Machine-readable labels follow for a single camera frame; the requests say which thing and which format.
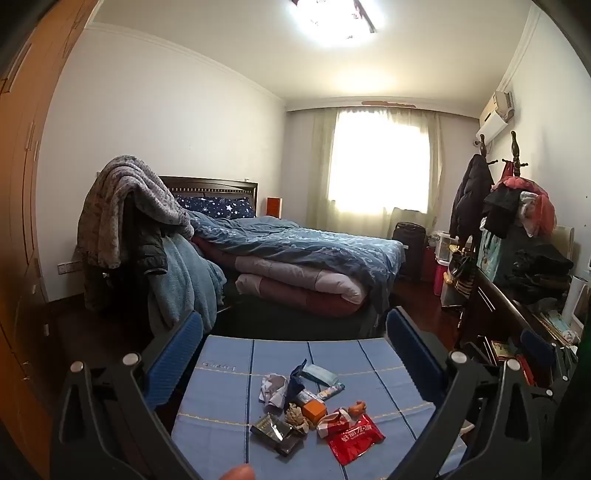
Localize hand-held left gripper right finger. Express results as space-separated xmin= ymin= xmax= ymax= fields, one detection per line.
xmin=385 ymin=307 xmax=542 ymax=480

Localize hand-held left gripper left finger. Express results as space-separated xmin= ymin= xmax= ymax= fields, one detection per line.
xmin=50 ymin=310 xmax=206 ymax=480

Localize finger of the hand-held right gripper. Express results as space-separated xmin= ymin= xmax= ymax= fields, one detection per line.
xmin=531 ymin=385 xmax=571 ymax=418
xmin=521 ymin=329 xmax=579 ymax=386

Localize colourful tube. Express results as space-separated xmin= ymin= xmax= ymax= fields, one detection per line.
xmin=295 ymin=382 xmax=346 ymax=407

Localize teal packet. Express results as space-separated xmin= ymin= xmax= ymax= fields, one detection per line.
xmin=300 ymin=364 xmax=340 ymax=386

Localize grey white paper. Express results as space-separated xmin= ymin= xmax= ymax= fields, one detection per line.
xmin=259 ymin=374 xmax=289 ymax=411

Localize red plastic wrapper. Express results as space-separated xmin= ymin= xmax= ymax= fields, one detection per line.
xmin=327 ymin=414 xmax=385 ymax=466

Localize small orange box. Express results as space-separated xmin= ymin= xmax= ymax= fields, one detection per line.
xmin=302 ymin=399 xmax=328 ymax=424

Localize dark blue wrapper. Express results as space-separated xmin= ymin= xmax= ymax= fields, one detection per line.
xmin=285 ymin=359 xmax=308 ymax=407

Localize black foil wrapper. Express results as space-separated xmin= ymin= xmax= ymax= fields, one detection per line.
xmin=250 ymin=413 xmax=305 ymax=457

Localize tan pine cone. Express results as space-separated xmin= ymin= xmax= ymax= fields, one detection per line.
xmin=283 ymin=402 xmax=309 ymax=435

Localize person's left hand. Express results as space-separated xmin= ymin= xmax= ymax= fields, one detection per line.
xmin=219 ymin=464 xmax=256 ymax=480

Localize stack of papers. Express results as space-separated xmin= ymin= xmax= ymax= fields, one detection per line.
xmin=538 ymin=311 xmax=578 ymax=344

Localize white cylinder appliance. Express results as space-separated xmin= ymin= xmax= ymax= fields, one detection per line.
xmin=561 ymin=275 xmax=591 ymax=333

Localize dark wooden desk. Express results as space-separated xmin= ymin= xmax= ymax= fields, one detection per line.
xmin=455 ymin=268 xmax=578 ymax=388

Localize pile of black clothes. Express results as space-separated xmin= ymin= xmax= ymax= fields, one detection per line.
xmin=505 ymin=249 xmax=573 ymax=301

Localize blue striped tablecloth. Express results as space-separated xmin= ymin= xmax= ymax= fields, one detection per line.
xmin=171 ymin=335 xmax=467 ymax=480

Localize striped handbag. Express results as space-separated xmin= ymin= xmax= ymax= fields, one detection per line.
xmin=448 ymin=251 xmax=476 ymax=294

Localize teal bag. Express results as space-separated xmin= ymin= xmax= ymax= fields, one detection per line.
xmin=478 ymin=229 xmax=513 ymax=284

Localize black suitcase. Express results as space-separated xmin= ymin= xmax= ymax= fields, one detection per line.
xmin=392 ymin=222 xmax=428 ymax=282

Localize dark jacket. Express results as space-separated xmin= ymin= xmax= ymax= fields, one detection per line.
xmin=85 ymin=203 xmax=169 ymax=315

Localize white storage box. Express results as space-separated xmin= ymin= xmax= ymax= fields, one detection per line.
xmin=434 ymin=231 xmax=462 ymax=268

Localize red clothes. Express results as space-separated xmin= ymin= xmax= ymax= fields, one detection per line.
xmin=492 ymin=175 xmax=557 ymax=236

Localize black garment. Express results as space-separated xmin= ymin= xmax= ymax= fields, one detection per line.
xmin=482 ymin=187 xmax=525 ymax=238

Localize folded pink grey quilt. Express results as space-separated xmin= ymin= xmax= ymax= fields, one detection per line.
xmin=194 ymin=240 xmax=370 ymax=319

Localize blue patterned duvet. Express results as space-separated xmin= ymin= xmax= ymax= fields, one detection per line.
xmin=187 ymin=213 xmax=407 ymax=315

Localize blue star print pillow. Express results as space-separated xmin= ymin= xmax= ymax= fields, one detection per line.
xmin=174 ymin=195 xmax=256 ymax=219

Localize black coat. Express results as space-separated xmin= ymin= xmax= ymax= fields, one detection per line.
xmin=450 ymin=154 xmax=495 ymax=243

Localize dark wooden bed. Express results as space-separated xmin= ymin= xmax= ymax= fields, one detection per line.
xmin=159 ymin=175 xmax=398 ymax=340

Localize grey fleece blanket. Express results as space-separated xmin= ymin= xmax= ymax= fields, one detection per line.
xmin=76 ymin=155 xmax=195 ymax=271

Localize wooden coat rack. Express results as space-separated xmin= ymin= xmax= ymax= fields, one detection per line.
xmin=501 ymin=130 xmax=529 ymax=178
xmin=475 ymin=134 xmax=498 ymax=167

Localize sheer cream curtain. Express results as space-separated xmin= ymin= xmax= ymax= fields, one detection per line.
xmin=307 ymin=107 xmax=444 ymax=227

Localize white air conditioner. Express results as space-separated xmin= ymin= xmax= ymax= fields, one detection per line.
xmin=475 ymin=90 xmax=515 ymax=144

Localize orange wooden wardrobe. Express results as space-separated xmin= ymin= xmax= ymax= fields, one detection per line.
xmin=0 ymin=0 xmax=100 ymax=480

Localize ceiling light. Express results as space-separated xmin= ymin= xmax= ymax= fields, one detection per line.
xmin=288 ymin=0 xmax=386 ymax=47

